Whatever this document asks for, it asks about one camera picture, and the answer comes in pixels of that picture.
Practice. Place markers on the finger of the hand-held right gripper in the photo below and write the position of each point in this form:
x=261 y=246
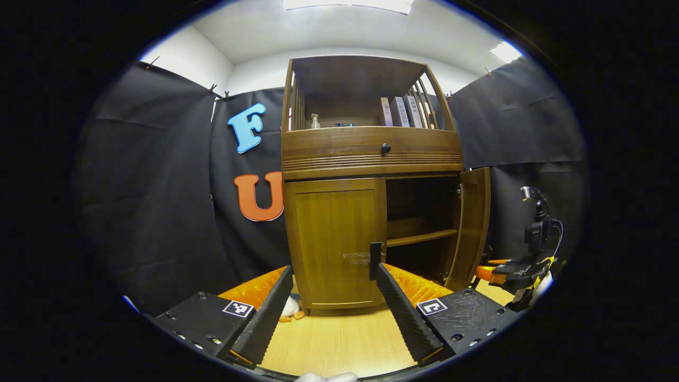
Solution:
x=489 y=274
x=500 y=261

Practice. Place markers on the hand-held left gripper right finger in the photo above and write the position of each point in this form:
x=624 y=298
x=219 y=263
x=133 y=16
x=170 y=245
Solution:
x=408 y=323

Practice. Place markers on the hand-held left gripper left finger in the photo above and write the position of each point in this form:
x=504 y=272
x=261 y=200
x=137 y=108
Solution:
x=265 y=323

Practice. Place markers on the wooden shoe cabinet door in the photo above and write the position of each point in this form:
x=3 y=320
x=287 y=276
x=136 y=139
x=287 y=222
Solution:
x=329 y=239
x=469 y=223

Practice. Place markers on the wooden double-door shoe cabinet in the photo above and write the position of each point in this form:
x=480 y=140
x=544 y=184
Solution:
x=371 y=143

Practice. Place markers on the wooden inner cabinet shelf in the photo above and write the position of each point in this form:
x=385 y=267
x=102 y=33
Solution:
x=421 y=237

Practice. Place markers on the penguin plush toy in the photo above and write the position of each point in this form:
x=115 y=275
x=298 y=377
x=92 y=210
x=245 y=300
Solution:
x=289 y=309

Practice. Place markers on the black backdrop cloth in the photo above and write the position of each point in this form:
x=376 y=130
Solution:
x=159 y=185

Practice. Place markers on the clear pump bottle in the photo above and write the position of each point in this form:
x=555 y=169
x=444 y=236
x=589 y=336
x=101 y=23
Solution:
x=315 y=122

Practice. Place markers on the ceiling light panel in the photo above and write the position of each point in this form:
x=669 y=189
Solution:
x=505 y=52

